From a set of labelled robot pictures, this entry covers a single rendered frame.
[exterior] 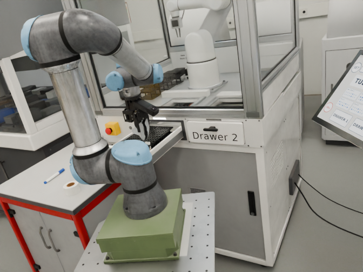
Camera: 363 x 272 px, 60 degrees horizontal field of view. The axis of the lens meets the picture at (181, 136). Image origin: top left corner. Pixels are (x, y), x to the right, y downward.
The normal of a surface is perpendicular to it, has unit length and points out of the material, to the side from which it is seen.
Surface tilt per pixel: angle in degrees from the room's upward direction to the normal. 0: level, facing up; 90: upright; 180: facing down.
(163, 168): 90
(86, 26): 79
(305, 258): 0
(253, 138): 90
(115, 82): 90
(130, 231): 1
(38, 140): 90
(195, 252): 0
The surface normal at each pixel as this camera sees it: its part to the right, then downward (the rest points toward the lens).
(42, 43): -0.14, 0.46
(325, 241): -0.17, -0.91
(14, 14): 0.86, 0.05
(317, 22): -0.43, 0.42
